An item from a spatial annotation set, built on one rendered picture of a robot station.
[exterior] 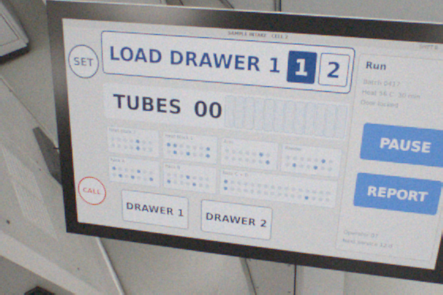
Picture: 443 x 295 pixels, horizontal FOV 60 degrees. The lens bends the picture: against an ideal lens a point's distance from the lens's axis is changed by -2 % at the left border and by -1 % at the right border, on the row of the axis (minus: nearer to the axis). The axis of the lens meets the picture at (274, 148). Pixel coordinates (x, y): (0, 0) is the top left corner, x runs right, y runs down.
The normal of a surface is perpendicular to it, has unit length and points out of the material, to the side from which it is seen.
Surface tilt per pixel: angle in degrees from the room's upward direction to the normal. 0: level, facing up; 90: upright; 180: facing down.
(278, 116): 50
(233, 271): 5
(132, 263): 0
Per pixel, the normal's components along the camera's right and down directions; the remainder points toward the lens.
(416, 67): -0.14, 0.26
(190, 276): -0.04, -0.57
